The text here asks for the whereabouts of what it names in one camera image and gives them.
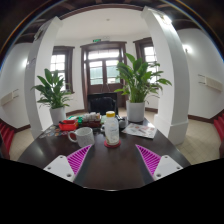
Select large potted plant, white pot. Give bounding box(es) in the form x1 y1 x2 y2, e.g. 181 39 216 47
114 52 173 123

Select white speckled mug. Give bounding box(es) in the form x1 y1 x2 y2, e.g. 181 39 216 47
67 126 96 148

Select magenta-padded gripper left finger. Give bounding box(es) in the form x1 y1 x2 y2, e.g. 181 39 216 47
43 143 95 186

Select dark wooden framed window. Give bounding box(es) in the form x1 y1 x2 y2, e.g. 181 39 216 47
132 37 158 73
49 45 75 94

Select dark sheet of round stickers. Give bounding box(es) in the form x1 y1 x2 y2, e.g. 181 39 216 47
38 124 70 140

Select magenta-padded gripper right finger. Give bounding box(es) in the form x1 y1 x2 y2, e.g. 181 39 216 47
134 143 184 184

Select tray of small cups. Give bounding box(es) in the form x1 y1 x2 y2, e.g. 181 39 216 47
79 112 102 129

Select white sticker sheet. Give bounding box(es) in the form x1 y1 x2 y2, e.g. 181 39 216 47
121 122 158 140

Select red plastic box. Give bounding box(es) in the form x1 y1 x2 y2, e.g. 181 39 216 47
58 119 80 132

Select small potted plant, white pot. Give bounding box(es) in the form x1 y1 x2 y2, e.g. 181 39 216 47
31 68 74 126

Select clear bottle with yellow cap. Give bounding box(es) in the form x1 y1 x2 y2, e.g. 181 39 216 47
102 110 121 147

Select dark wooden double door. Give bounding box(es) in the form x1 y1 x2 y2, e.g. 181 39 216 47
80 40 128 112

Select white wall heater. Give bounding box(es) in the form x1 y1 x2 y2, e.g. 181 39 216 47
198 73 224 93
0 89 20 106

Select black office chair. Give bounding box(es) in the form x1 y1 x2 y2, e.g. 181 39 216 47
87 92 119 116

